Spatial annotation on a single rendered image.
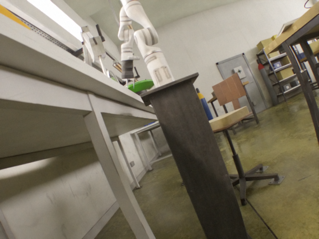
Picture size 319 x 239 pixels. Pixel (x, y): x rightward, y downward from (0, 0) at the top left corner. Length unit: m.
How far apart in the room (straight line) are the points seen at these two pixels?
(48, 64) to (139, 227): 0.47
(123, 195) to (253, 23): 7.44
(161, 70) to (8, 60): 0.61
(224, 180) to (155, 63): 0.57
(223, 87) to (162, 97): 1.03
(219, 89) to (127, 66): 0.91
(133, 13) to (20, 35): 0.73
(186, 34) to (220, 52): 1.37
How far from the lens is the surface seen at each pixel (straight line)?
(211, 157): 0.72
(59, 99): 0.40
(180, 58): 6.32
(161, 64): 0.78
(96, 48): 0.82
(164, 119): 0.68
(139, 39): 0.84
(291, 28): 1.28
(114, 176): 0.50
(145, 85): 1.27
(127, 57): 1.07
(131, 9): 0.97
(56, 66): 0.36
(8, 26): 0.29
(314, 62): 1.49
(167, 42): 6.59
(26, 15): 2.04
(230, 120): 1.24
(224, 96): 1.67
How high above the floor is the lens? 0.69
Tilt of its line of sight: 4 degrees up
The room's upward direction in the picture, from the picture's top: 22 degrees counter-clockwise
